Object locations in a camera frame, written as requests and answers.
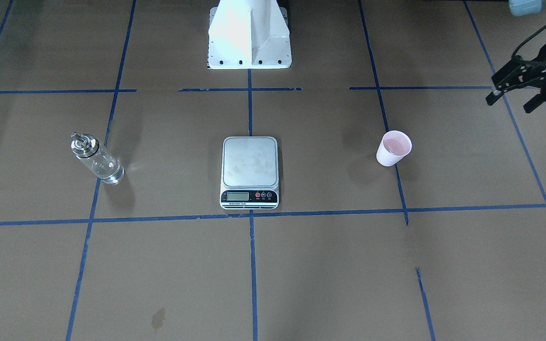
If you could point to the digital kitchen scale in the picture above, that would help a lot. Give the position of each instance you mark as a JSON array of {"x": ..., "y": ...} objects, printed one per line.
[{"x": 249, "y": 173}]

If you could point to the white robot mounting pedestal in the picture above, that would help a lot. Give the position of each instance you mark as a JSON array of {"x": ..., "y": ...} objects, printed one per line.
[{"x": 249, "y": 34}]

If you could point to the glass sauce dispenser bottle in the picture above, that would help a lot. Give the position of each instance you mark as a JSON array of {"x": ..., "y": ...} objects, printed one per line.
[{"x": 96, "y": 157}]

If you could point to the pink paper cup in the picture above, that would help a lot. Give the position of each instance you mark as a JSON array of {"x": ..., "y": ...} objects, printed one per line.
[{"x": 394, "y": 146}]

